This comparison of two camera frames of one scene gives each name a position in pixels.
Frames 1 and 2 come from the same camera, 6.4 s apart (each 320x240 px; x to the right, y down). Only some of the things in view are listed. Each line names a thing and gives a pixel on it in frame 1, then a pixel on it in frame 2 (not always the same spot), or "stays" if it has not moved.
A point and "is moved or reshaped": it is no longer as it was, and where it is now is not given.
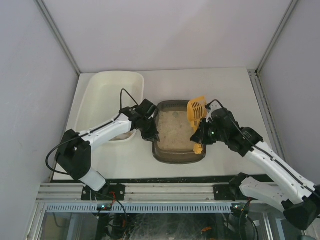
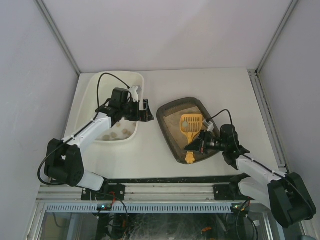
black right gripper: (200, 131) → (203, 142)
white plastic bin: (104, 94) stays
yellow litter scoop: (197, 111) → (190, 124)
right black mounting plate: (229, 192) stays
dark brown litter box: (175, 130) is moved or reshaped
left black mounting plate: (109, 192) stays
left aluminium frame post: (42, 6) stays
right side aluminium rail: (270, 128) stays
